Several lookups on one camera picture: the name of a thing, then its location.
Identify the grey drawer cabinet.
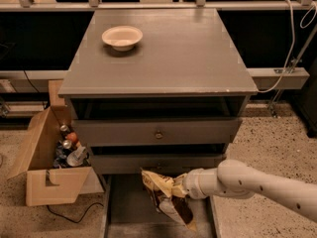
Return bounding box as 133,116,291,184
57,7,259,183

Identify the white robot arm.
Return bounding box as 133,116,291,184
171,160,317,222

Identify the black floor cable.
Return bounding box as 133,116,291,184
46,201,105,224

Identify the silver can in box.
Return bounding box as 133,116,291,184
59,124,70,134

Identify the white paper bowl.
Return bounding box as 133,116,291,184
101,26,143,52

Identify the orange ball in box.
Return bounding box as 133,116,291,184
66,132,78,144

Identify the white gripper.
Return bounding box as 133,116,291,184
171,169,206,199

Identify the white hanging cable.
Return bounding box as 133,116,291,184
257,0,317,94

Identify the grey top drawer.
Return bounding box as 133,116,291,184
72,118,242,147

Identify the metal railing frame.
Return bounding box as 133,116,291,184
0,0,316,11

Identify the cardboard box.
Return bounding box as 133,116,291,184
8,80,104,206

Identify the clear plastic bottle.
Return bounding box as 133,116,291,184
66,146,87,167

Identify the grey open bottom drawer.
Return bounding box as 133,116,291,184
99,175,220,238

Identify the grey middle drawer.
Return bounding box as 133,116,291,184
91,154,225,175

